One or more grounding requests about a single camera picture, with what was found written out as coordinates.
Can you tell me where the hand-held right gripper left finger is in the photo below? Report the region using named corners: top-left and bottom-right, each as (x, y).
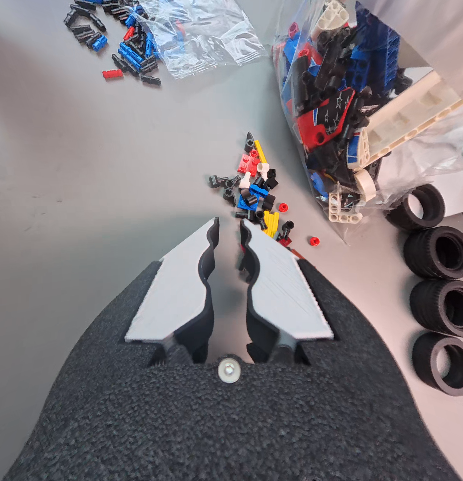
top-left (124, 217), bottom-right (220, 364)

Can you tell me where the black rubber toy tire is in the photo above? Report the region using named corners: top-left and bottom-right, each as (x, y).
top-left (412, 331), bottom-right (463, 397)
top-left (410, 279), bottom-right (463, 337)
top-left (383, 183), bottom-right (446, 230)
top-left (403, 225), bottom-right (463, 279)

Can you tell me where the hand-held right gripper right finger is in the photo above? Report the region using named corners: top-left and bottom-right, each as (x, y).
top-left (240, 220), bottom-right (334, 364)

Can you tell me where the small clear plastic bag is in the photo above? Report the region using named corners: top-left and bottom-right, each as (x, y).
top-left (136, 0), bottom-right (268, 80)

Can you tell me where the large bag of toy bricks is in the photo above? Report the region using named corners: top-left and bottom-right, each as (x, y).
top-left (271, 0), bottom-right (463, 245)

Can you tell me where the pile of black blue pins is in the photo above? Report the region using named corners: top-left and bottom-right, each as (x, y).
top-left (64, 0), bottom-right (161, 87)

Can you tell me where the pile of small mixed bricks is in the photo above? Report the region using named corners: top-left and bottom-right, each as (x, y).
top-left (208, 132), bottom-right (303, 260)

